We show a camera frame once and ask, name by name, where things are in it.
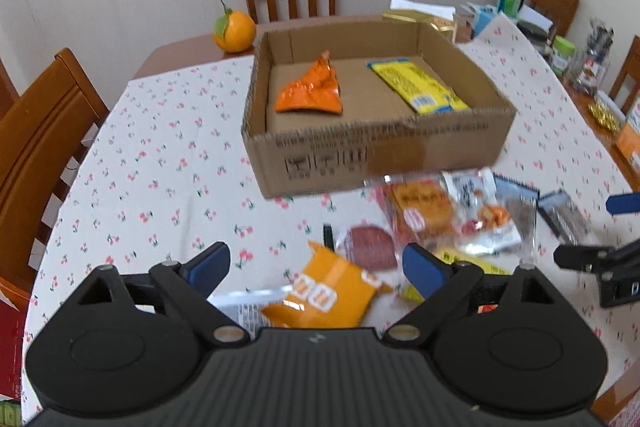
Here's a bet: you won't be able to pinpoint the pile of white papers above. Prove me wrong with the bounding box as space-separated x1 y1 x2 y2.
517 4 557 44

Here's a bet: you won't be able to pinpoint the orange and white box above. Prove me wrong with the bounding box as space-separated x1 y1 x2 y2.
615 89 640 172

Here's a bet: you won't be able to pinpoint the red box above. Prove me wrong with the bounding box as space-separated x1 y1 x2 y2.
0 292 26 408

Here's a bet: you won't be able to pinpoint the brown wooden door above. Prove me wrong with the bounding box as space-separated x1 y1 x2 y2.
0 57 21 120

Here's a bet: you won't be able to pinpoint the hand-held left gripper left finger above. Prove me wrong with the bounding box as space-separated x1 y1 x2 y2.
75 242 251 348

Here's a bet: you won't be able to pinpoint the gold tissue box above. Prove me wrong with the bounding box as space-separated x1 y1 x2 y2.
382 0 457 42

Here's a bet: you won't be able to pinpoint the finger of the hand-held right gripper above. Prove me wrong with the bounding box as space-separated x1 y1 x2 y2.
553 244 621 275
606 192 640 216

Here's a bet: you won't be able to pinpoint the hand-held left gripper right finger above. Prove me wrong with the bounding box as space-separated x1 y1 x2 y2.
382 243 558 343

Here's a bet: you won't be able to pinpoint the white packet with food picture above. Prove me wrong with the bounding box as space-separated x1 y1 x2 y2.
442 169 523 253

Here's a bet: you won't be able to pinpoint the silver and blue snack packet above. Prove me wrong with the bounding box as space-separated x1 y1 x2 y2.
207 287 296 338

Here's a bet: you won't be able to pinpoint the clear packet of brown cake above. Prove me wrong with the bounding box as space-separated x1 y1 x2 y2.
380 179 461 242

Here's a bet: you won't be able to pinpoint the gold wrapped candies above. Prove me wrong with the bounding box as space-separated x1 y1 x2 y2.
587 103 623 131

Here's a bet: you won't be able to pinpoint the yellow blue-edged snack packet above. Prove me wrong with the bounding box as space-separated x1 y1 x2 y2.
365 58 471 115

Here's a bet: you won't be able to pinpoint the clear jar of wrapped sweets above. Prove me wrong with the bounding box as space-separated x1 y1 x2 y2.
575 18 615 96

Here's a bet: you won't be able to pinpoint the crumpled orange snack packet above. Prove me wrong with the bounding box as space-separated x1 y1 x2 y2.
275 51 345 116

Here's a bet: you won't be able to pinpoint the green lid jar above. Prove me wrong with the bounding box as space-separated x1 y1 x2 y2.
550 36 576 75

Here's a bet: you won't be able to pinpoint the dark silver snack packet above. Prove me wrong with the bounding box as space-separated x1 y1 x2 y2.
492 173 541 258
537 189 591 243

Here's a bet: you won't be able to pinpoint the white cherry print tablecloth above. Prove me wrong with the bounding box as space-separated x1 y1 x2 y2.
22 14 636 418

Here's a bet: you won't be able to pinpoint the tangerine with green leaf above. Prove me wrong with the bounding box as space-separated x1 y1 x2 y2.
213 0 257 54

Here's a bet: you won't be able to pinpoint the clear packet of red slices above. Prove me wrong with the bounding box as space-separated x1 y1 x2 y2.
334 223 401 272

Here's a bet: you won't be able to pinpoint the light blue carton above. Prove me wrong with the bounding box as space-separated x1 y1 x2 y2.
472 5 501 38

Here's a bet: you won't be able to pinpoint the brown cardboard box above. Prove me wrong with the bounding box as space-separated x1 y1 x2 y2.
241 19 517 200

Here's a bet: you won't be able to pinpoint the orange pillow snack packet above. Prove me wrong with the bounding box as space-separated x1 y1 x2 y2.
261 241 393 329

